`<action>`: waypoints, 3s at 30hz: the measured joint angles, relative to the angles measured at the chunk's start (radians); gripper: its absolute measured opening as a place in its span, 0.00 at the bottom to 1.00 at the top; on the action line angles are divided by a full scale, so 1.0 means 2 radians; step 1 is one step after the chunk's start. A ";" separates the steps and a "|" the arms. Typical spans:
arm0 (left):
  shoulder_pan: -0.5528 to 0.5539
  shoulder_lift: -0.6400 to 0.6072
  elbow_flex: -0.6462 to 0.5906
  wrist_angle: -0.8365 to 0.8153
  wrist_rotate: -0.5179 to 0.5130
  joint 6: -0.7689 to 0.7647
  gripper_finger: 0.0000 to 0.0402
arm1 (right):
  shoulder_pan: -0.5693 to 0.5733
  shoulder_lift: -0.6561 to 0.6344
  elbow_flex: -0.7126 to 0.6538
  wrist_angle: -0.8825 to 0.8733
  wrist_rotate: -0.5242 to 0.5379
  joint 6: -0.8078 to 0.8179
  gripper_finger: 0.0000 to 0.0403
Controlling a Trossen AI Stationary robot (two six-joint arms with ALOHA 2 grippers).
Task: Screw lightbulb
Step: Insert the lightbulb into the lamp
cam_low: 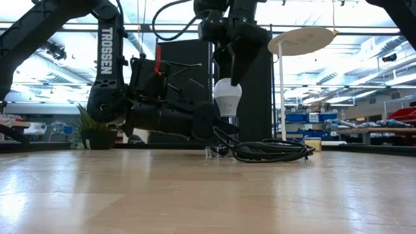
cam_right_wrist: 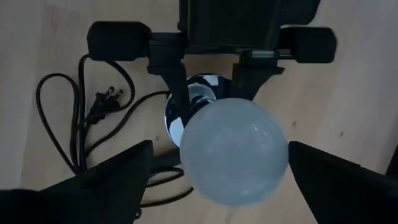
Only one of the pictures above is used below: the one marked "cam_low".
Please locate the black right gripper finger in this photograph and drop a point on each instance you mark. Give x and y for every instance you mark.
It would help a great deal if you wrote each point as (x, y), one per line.
(240, 65)

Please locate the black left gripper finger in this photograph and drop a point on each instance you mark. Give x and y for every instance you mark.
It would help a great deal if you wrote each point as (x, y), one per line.
(224, 128)

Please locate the chrome lamp base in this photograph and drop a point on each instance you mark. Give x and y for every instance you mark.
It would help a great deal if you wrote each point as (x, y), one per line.
(210, 152)

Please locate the white lightbulb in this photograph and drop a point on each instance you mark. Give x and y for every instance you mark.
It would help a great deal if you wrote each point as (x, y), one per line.
(227, 97)

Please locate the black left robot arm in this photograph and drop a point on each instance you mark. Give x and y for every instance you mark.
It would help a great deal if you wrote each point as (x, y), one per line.
(113, 87)

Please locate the white cylindrical container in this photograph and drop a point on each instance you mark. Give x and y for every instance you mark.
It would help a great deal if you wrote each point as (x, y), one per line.
(147, 133)

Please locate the white round-top stand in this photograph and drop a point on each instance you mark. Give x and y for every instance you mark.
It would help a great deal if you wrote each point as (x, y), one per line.
(300, 40)

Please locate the potted succulent plant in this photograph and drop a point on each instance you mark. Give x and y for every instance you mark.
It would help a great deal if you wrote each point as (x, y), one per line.
(97, 141)

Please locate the white-labelled blue storage bin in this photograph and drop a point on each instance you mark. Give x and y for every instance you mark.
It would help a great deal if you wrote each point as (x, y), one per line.
(313, 117)

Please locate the long blue shelf bin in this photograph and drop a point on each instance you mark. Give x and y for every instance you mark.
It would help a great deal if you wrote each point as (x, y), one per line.
(325, 134)

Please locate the small blue bin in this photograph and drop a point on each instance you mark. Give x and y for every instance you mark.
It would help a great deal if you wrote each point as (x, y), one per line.
(67, 130)

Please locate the white flat box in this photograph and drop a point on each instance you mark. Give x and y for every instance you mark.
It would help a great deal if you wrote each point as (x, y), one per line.
(334, 143)

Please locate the wooden side table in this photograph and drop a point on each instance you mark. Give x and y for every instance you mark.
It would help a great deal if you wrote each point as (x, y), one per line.
(19, 124)

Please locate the grey metal shelf rack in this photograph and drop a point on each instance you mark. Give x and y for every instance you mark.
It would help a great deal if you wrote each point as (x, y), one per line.
(399, 100)

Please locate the wooden workbench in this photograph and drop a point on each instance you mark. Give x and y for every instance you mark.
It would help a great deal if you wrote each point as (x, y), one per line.
(390, 131)

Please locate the red storage bin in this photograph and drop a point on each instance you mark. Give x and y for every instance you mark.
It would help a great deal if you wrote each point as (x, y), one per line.
(404, 114)

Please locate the black aluminium table frame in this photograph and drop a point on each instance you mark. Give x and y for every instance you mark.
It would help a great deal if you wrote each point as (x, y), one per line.
(48, 147)

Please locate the black ceiling camera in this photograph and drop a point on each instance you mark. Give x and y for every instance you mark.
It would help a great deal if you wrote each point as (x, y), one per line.
(389, 58)

